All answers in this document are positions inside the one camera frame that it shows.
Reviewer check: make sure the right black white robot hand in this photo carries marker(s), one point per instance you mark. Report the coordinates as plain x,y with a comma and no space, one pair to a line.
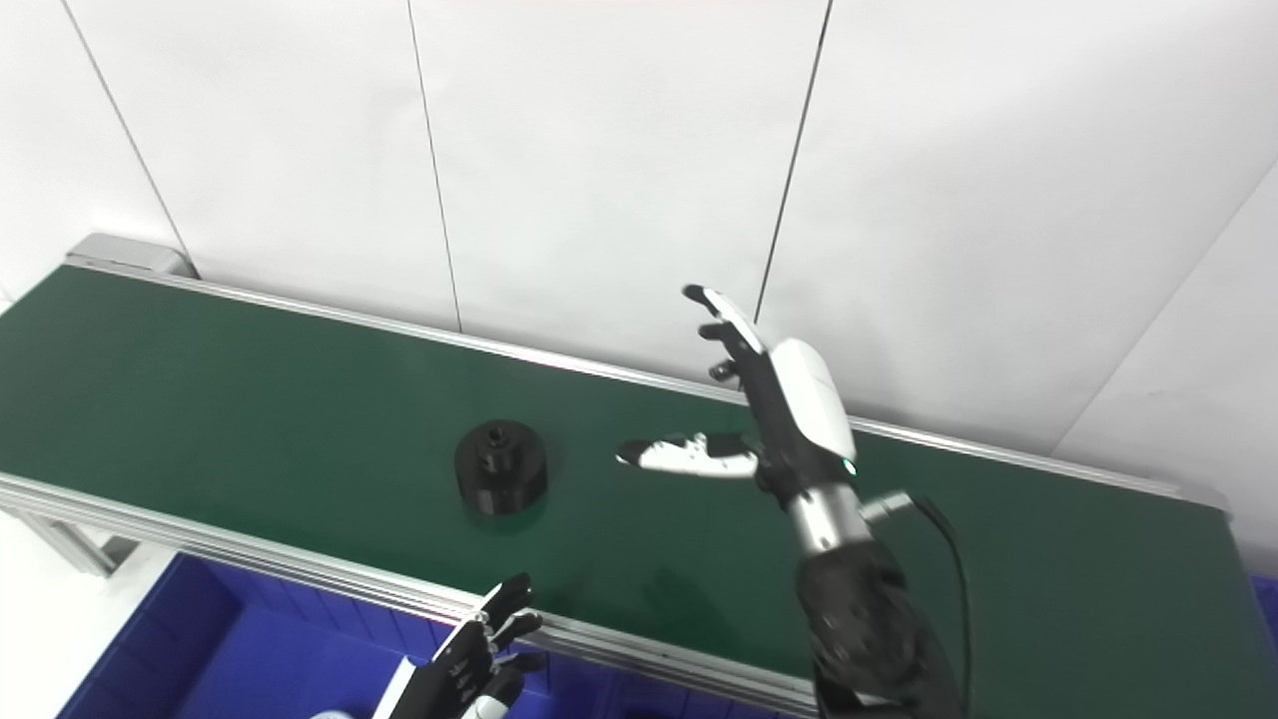
799,419

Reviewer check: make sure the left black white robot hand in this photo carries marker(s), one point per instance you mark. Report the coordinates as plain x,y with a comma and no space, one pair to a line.
459,669

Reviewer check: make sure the black round flanged part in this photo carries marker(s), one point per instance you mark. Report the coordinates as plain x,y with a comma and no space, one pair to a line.
499,479

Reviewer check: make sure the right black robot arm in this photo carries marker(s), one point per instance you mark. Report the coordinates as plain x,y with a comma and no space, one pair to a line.
869,619

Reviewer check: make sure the green conveyor belt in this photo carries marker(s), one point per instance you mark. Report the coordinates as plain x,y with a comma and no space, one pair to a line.
250,399
300,571

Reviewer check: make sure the blue bin with white parts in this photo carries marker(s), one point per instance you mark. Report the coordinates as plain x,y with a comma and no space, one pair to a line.
250,659

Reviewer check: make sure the grey conveyor support leg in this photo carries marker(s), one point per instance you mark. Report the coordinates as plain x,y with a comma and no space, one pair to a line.
75,544

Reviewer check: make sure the large empty blue bin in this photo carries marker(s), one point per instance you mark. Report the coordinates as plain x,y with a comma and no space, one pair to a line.
1268,604

